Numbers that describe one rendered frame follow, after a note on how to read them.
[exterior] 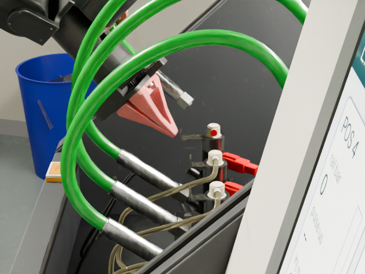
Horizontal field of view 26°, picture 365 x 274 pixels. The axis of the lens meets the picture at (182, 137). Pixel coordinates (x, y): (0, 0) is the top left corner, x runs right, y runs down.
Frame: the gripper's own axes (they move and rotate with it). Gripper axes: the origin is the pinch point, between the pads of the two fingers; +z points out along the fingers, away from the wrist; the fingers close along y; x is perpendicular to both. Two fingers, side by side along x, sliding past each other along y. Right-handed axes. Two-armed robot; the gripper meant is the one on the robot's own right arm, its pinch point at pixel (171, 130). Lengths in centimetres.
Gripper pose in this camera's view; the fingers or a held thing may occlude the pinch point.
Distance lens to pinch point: 99.1
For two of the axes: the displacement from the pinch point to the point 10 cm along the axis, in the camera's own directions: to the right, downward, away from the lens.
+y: 6.9, -5.7, -4.5
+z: 6.8, 7.2, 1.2
